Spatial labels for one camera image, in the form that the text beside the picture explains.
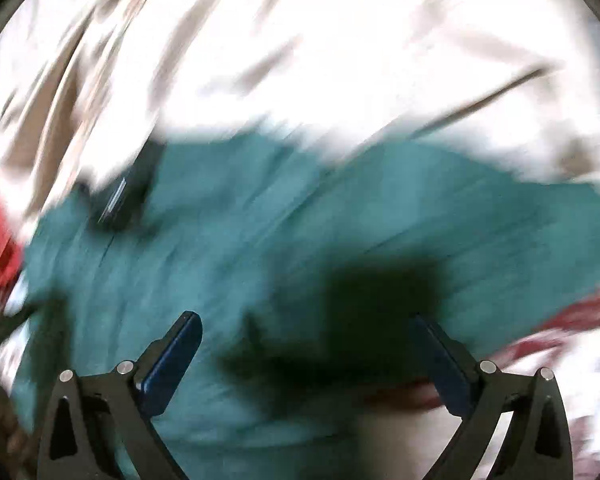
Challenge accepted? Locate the green puffer jacket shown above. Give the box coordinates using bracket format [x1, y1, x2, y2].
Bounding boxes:
[10, 127, 600, 480]

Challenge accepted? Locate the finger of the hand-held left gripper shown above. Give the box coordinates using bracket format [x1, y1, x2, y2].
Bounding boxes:
[79, 141, 167, 232]

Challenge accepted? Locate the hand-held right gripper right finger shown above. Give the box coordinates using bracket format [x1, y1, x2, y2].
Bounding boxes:
[411, 313, 574, 480]

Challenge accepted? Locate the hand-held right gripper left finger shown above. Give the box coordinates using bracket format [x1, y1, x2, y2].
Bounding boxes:
[36, 311, 203, 480]

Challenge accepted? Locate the red and white patterned blanket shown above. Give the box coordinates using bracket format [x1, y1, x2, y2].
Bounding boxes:
[360, 285, 600, 480]

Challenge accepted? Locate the beige patterned cloth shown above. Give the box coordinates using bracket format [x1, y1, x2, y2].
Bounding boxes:
[0, 0, 600, 241]

